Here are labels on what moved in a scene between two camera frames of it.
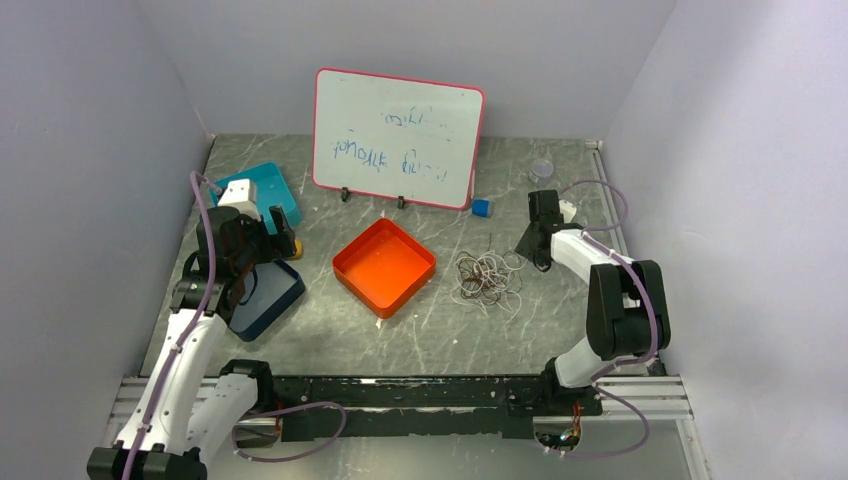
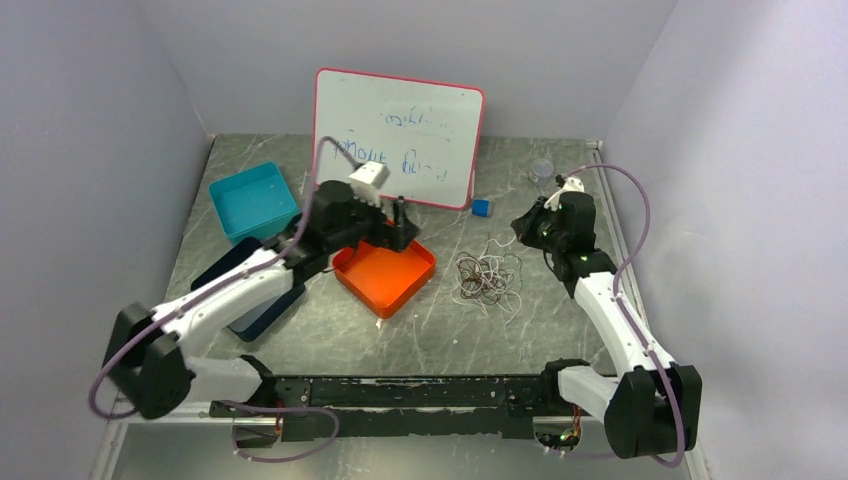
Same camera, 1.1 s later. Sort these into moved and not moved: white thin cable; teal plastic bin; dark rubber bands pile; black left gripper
Moved: black left gripper
Not moved: white thin cable; dark rubber bands pile; teal plastic bin
